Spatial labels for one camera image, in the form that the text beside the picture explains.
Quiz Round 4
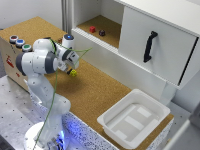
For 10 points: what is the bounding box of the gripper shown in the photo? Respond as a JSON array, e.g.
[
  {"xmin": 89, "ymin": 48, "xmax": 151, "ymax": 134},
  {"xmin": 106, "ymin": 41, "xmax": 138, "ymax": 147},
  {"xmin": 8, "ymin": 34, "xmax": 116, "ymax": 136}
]
[{"xmin": 65, "ymin": 49, "xmax": 81, "ymax": 70}]

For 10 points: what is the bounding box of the yellow block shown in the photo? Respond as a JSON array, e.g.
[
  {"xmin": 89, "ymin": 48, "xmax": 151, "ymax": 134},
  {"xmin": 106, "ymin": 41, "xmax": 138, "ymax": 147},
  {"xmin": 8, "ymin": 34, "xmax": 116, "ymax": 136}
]
[{"xmin": 69, "ymin": 69, "xmax": 78, "ymax": 78}]

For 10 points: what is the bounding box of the pink block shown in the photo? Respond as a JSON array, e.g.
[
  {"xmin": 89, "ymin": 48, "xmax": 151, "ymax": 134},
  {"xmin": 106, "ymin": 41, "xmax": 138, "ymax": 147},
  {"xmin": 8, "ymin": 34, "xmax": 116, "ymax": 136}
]
[{"xmin": 89, "ymin": 26, "xmax": 97, "ymax": 34}]

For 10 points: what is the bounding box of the purple block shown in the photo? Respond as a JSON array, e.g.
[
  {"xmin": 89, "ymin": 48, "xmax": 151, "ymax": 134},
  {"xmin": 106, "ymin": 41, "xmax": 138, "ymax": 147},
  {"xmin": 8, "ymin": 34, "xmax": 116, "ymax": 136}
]
[{"xmin": 98, "ymin": 29, "xmax": 107, "ymax": 37}]

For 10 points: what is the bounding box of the green button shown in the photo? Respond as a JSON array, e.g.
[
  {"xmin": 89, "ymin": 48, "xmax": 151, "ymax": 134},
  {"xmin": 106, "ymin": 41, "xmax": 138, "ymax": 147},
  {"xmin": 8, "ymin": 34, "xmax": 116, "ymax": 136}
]
[{"xmin": 21, "ymin": 43, "xmax": 33, "ymax": 53}]

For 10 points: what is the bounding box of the blue button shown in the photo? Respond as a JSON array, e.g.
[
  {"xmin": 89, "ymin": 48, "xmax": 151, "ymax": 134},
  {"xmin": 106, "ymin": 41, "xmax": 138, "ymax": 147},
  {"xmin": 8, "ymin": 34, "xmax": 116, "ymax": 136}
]
[{"xmin": 15, "ymin": 38, "xmax": 26, "ymax": 48}]

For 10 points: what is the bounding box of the red button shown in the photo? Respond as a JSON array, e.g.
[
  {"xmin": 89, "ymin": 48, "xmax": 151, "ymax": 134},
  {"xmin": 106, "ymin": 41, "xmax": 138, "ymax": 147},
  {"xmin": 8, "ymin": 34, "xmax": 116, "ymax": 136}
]
[{"xmin": 9, "ymin": 34, "xmax": 19, "ymax": 44}]

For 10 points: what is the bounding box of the white cabinet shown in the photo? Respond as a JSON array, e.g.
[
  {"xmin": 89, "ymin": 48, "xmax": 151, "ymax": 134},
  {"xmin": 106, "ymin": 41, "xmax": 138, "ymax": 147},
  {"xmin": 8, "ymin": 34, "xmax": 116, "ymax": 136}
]
[{"xmin": 71, "ymin": 0, "xmax": 200, "ymax": 107}]

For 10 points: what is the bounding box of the white sliding door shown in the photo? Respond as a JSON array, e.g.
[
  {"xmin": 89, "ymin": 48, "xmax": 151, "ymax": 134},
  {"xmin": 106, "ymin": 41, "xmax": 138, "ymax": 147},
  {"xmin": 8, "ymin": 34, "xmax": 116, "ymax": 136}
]
[{"xmin": 117, "ymin": 6, "xmax": 199, "ymax": 87}]

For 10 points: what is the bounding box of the white plastic box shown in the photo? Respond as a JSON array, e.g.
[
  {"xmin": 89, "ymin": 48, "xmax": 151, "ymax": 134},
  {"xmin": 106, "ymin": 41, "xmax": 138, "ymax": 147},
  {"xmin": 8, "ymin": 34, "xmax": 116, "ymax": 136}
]
[{"xmin": 96, "ymin": 88, "xmax": 171, "ymax": 150}]

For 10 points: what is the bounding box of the green cable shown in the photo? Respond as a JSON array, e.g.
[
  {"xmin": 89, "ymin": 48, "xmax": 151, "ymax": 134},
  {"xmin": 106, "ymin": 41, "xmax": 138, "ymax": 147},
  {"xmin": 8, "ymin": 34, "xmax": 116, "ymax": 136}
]
[{"xmin": 32, "ymin": 37, "xmax": 93, "ymax": 150}]

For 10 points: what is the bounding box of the black door handle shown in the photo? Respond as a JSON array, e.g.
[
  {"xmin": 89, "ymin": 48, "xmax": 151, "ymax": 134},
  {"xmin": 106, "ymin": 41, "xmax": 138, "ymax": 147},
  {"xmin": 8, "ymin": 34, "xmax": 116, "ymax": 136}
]
[{"xmin": 143, "ymin": 30, "xmax": 159, "ymax": 64}]

